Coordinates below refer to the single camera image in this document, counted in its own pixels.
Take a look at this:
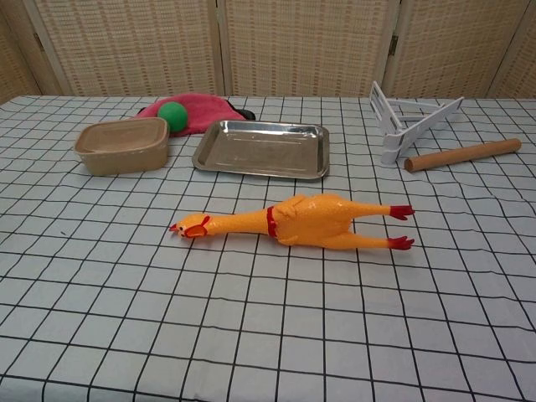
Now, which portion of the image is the yellow rubber chicken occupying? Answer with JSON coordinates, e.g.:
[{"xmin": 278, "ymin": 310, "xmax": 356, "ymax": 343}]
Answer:
[{"xmin": 168, "ymin": 192, "xmax": 415, "ymax": 252}]

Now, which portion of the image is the silver metal tray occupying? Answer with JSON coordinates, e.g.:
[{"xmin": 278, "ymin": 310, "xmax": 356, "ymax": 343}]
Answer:
[{"xmin": 192, "ymin": 119, "xmax": 331, "ymax": 183}]

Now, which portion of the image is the pink cloth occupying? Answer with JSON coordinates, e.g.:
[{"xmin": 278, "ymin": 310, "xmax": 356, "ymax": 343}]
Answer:
[{"xmin": 132, "ymin": 95, "xmax": 245, "ymax": 137}]

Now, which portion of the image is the white black checked tablecloth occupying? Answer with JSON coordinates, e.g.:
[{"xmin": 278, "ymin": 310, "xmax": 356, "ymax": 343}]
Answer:
[{"xmin": 0, "ymin": 95, "xmax": 536, "ymax": 402}]

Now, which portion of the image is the green ball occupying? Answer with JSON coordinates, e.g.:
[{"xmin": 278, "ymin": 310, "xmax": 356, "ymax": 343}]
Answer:
[{"xmin": 157, "ymin": 101, "xmax": 189, "ymax": 130}]

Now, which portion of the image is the white plastic folding rack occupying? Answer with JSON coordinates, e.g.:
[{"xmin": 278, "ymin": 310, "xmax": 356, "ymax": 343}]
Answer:
[{"xmin": 369, "ymin": 80, "xmax": 466, "ymax": 165}]

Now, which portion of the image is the brown wooden rod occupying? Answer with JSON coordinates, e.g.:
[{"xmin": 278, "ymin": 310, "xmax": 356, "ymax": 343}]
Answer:
[{"xmin": 404, "ymin": 138, "xmax": 522, "ymax": 173}]

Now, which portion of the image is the woven folding screen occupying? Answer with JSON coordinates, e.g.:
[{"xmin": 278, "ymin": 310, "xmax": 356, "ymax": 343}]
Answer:
[{"xmin": 0, "ymin": 0, "xmax": 536, "ymax": 100}]

